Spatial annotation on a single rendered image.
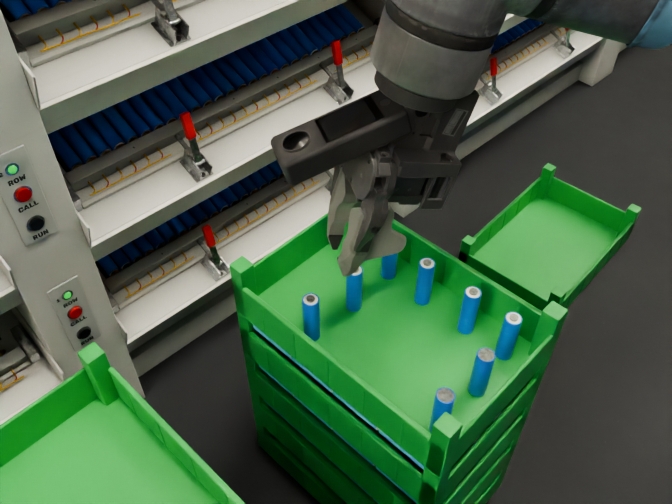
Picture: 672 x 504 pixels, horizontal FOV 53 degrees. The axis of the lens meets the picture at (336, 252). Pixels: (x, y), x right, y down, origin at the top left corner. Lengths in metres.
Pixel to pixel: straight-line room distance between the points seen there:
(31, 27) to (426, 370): 0.55
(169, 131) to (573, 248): 0.80
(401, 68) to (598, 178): 1.08
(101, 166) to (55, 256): 0.13
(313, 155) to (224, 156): 0.42
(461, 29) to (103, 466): 0.51
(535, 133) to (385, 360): 1.00
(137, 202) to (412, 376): 0.42
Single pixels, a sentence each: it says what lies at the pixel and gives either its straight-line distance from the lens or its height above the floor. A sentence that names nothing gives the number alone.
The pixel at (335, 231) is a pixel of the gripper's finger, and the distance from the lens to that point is 0.68.
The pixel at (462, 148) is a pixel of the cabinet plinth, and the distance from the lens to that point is 1.52.
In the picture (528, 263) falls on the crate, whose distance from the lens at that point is 1.33.
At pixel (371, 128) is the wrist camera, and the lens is 0.56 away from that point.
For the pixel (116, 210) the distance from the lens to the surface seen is 0.91.
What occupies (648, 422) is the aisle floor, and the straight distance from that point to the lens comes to 1.19.
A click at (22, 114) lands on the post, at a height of 0.54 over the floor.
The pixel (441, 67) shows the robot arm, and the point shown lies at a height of 0.67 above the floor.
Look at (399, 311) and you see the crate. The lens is 0.80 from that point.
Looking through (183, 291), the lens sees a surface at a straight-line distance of 1.07.
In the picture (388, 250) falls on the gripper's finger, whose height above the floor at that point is 0.47.
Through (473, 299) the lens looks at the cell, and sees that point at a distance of 0.74.
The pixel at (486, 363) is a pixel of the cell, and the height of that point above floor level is 0.39.
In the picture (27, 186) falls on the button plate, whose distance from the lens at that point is 0.80.
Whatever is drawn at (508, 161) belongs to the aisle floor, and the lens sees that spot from 1.56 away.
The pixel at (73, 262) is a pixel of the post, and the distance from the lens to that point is 0.89.
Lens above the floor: 0.94
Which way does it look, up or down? 46 degrees down
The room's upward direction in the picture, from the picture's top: straight up
